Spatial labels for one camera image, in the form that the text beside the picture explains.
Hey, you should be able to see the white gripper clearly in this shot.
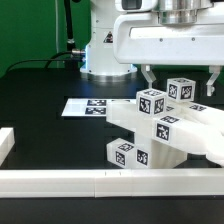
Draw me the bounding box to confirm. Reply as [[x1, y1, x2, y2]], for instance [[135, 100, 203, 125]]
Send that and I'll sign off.
[[113, 0, 224, 96]]

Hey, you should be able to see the white tagged cube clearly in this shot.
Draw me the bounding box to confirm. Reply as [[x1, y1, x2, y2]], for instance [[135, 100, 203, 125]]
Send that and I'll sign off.
[[136, 88, 167, 117], [167, 78, 196, 103]]

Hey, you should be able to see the white chair back frame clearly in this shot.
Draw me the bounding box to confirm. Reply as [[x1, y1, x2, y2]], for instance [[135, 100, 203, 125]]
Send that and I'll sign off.
[[106, 100, 224, 167]]

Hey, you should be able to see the white chair seat part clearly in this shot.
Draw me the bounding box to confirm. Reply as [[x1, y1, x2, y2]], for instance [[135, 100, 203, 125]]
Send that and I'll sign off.
[[133, 131, 188, 170]]

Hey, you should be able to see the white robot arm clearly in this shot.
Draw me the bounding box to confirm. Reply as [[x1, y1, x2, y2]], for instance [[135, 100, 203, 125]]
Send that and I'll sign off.
[[86, 0, 224, 95]]

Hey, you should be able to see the black vertical hose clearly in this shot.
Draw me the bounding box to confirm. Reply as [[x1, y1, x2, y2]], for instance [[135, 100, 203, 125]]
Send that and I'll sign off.
[[63, 0, 76, 52]]

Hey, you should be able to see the white marker base plate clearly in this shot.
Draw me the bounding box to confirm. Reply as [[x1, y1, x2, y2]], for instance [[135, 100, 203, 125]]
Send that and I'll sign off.
[[62, 98, 136, 117]]

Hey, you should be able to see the white front fence wall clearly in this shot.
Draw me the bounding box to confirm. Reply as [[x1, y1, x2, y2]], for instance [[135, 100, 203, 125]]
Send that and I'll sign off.
[[0, 168, 224, 198]]

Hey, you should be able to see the white fence wall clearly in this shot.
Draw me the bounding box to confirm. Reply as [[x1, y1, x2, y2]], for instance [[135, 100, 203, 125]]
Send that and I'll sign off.
[[0, 168, 224, 198], [0, 127, 15, 166]]

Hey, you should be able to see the black cable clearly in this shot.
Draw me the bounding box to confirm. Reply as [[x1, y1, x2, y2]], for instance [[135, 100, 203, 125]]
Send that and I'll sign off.
[[4, 49, 86, 76]]

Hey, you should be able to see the white left fence wall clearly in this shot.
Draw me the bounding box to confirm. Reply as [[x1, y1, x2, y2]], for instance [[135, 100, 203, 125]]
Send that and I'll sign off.
[[0, 127, 15, 166]]

